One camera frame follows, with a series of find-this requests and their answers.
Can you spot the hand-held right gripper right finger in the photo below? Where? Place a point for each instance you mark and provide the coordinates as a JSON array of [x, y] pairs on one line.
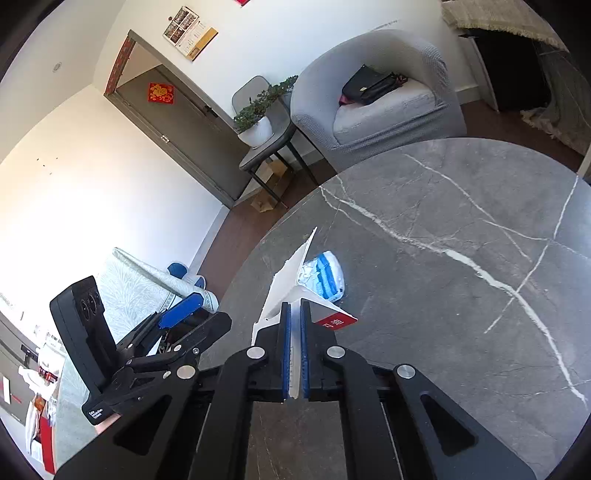
[[304, 350]]

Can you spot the beige lace cloth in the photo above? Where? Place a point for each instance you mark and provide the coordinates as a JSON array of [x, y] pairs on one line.
[[498, 16]]

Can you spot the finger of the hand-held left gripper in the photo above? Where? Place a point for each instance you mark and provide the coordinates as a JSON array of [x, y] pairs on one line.
[[182, 309], [207, 330]]

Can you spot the red door decoration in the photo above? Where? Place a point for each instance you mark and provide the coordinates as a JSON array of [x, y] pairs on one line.
[[160, 92]]

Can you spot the blue and white packet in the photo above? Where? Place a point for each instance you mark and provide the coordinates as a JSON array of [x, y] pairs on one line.
[[328, 272]]

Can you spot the potted plant in white pot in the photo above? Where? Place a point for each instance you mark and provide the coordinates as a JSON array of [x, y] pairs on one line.
[[255, 134]]

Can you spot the cardboard box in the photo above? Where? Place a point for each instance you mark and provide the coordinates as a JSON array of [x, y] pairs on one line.
[[272, 184]]

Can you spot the black handbag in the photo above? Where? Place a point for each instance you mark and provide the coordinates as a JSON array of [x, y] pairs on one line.
[[367, 85]]

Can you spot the table with green patterned tablecloth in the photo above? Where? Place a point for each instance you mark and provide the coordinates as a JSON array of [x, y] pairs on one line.
[[134, 295]]

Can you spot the grey armchair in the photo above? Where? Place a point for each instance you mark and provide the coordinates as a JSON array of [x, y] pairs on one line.
[[383, 115]]

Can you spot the white paper sheet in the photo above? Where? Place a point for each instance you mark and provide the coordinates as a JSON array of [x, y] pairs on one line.
[[286, 286]]

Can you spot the grey door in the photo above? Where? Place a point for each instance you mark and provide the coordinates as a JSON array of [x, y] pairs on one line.
[[175, 129]]

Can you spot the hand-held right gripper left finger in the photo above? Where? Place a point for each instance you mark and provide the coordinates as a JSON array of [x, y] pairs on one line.
[[286, 350]]

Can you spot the red and white carton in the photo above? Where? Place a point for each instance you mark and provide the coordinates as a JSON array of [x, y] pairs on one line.
[[339, 321]]

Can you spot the grey fringed cloth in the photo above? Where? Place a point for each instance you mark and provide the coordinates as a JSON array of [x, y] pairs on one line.
[[558, 127]]

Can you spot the black cabinet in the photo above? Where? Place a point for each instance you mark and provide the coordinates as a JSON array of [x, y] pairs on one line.
[[512, 74]]

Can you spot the wall calendar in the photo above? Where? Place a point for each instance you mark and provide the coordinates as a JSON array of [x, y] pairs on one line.
[[189, 32]]

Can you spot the grey dining chair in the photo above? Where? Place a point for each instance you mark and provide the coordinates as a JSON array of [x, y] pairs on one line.
[[258, 154]]

